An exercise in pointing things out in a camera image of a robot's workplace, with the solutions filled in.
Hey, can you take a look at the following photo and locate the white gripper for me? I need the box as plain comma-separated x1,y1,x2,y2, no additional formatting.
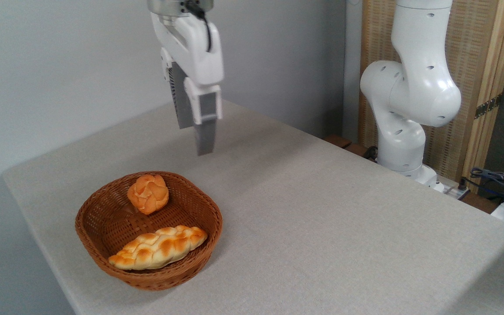
150,11,225,156

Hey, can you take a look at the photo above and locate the round orange bread roll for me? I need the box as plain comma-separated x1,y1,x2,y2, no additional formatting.
127,174,169,215

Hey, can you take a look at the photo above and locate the long braided bread loaf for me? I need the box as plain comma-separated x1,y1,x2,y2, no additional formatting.
108,225,208,270

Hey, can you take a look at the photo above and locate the brown wicker basket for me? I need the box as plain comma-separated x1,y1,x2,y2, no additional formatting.
75,171,223,291

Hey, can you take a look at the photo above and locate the brown wooden block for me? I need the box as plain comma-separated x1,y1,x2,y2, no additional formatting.
344,143,370,158

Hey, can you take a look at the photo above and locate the bamboo folding screen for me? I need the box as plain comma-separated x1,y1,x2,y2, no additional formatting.
359,0,504,193

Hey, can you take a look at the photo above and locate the dark metal screen hinge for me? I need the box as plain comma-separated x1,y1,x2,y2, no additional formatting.
474,94,503,119

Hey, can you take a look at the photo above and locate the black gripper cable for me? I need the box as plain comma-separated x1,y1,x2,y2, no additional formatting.
184,0,212,52

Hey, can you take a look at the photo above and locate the blue-grey cable bundle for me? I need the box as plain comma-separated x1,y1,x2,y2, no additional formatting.
470,168,504,206

